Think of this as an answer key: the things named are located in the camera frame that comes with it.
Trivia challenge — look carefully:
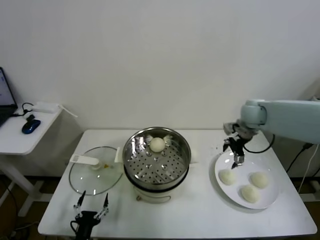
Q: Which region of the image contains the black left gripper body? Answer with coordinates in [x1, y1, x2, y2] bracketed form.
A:
[75, 211, 101, 240]

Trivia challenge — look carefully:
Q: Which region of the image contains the glass lid with white handle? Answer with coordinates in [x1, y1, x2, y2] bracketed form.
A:
[69, 146, 125, 196]

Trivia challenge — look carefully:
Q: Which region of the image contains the white hanging cable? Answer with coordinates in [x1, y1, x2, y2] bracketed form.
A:
[298, 143, 318, 194]

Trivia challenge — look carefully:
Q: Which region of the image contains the black laptop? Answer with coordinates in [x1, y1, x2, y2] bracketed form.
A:
[0, 66, 20, 128]

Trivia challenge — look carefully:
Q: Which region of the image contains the stainless steel steamer pot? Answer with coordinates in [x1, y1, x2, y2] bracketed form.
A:
[114, 146, 201, 205]

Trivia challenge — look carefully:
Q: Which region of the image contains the white plastic stick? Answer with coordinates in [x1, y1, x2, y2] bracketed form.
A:
[57, 104, 79, 118]

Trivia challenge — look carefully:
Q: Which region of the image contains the stainless steel steamer basket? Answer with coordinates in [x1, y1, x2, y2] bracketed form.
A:
[123, 126, 192, 186]

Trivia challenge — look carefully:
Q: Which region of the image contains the white side table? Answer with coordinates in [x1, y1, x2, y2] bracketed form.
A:
[0, 107, 63, 217]

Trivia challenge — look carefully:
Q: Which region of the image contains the blue computer mouse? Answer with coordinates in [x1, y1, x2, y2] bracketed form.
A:
[21, 119, 42, 135]

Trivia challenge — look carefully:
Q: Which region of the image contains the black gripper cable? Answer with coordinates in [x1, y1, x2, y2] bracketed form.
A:
[243, 133, 276, 154]
[69, 219, 79, 235]

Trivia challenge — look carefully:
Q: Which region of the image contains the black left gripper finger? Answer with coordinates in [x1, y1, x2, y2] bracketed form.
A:
[94, 192, 110, 220]
[73, 190, 86, 219]

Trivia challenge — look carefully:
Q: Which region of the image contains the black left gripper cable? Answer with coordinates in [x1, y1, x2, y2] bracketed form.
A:
[69, 219, 79, 235]

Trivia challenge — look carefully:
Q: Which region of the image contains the white power adapter box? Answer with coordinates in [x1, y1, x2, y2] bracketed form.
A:
[32, 101, 58, 114]

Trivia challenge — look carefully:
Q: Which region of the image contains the white steamed baozi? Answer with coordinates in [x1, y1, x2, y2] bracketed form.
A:
[218, 169, 237, 186]
[240, 184, 261, 203]
[149, 137, 166, 153]
[249, 171, 270, 189]

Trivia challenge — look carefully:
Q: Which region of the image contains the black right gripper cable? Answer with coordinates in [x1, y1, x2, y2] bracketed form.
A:
[243, 133, 276, 154]

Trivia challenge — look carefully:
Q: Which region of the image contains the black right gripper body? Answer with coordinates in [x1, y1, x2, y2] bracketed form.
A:
[228, 134, 249, 156]

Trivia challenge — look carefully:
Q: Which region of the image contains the black cable with dongle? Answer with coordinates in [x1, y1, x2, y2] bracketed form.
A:
[11, 102, 36, 123]

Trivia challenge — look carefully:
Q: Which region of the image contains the large white plate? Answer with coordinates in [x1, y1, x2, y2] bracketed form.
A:
[214, 149, 280, 210]

